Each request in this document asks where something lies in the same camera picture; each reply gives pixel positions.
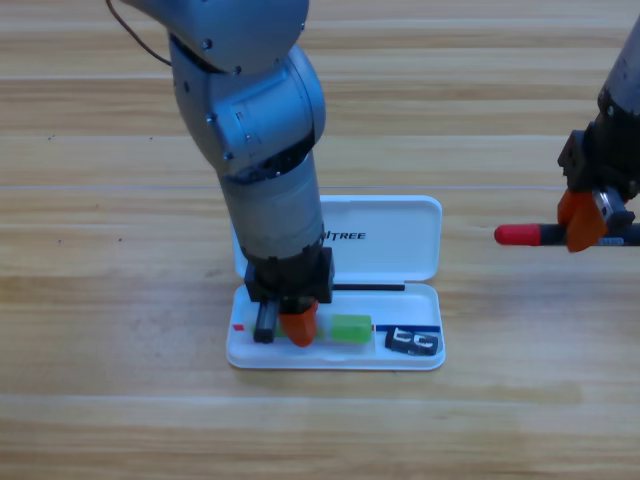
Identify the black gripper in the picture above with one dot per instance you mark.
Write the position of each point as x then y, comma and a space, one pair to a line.
600, 160
290, 277

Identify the red black whiteboard marker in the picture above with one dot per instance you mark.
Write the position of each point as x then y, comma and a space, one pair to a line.
525, 234

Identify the black eraser white print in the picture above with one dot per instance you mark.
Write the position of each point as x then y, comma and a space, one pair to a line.
412, 342

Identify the white Unitree pencil case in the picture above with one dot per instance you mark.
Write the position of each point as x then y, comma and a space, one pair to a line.
390, 240

